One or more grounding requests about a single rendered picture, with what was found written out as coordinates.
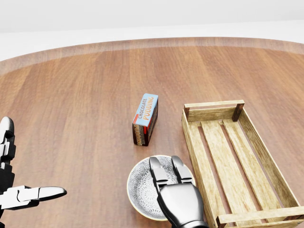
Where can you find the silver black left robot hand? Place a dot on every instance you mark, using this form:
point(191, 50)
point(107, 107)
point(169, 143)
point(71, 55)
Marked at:
point(9, 194)

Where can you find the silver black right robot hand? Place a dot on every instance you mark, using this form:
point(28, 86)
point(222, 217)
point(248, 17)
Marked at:
point(180, 202)

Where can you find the patterned grey white bowl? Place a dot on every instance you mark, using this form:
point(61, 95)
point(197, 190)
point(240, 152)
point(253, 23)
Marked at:
point(142, 187)

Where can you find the wooden slat tray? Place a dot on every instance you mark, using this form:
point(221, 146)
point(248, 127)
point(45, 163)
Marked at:
point(237, 166)

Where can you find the chocolate pudding box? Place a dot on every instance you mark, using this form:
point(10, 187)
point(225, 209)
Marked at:
point(145, 118)

